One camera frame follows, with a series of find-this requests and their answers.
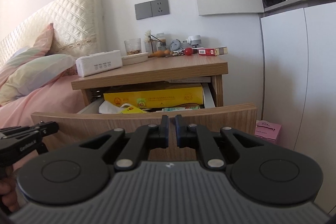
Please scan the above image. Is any white tissue pack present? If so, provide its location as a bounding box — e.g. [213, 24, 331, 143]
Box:
[76, 50, 122, 77]

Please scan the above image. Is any pink box on floor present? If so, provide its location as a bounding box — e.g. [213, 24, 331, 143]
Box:
[255, 121, 282, 144]

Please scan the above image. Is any white plastic bag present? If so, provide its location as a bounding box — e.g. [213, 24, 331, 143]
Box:
[98, 101, 138, 114]

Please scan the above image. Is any grey wall socket panel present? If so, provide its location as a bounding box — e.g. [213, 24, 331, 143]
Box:
[134, 0, 170, 20]

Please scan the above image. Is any person's left hand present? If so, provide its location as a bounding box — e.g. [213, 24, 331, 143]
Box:
[1, 166, 19, 212]

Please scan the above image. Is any red cigarette box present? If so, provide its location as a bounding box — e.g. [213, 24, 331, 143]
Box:
[198, 47, 228, 56]

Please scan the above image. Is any pink bed sheet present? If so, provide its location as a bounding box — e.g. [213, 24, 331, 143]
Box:
[0, 74, 87, 172]

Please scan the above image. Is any clear drinking glass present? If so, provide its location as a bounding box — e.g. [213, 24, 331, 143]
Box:
[124, 38, 142, 56]

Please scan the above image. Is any yellow flat box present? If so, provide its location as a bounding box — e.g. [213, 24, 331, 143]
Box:
[104, 85, 203, 109]

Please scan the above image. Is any white wardrobe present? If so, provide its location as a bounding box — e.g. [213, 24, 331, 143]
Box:
[260, 0, 335, 214]

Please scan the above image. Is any cream shallow dish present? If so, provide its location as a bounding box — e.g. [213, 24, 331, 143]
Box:
[122, 52, 149, 66]

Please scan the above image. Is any orange wooden gourd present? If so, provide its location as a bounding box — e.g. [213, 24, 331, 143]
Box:
[149, 50, 173, 58]

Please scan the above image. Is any pastel striped pillow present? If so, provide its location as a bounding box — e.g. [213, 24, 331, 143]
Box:
[1, 54, 76, 106]

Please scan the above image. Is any reed diffuser bottle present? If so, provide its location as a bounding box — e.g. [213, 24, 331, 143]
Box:
[144, 30, 166, 53]

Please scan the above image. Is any pink striped pillow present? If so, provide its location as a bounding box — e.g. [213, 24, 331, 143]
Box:
[1, 23, 54, 86]

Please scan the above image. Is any white plug adapter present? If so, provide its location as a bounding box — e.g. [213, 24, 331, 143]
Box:
[187, 35, 202, 47]

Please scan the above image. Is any wooden nightstand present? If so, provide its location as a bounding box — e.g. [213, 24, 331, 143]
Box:
[71, 55, 228, 107]

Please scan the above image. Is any red round ball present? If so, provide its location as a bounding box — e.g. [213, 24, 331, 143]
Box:
[183, 48, 194, 56]

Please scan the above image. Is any cream quilted headboard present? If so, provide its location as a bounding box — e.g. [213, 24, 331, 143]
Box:
[1, 0, 106, 65]

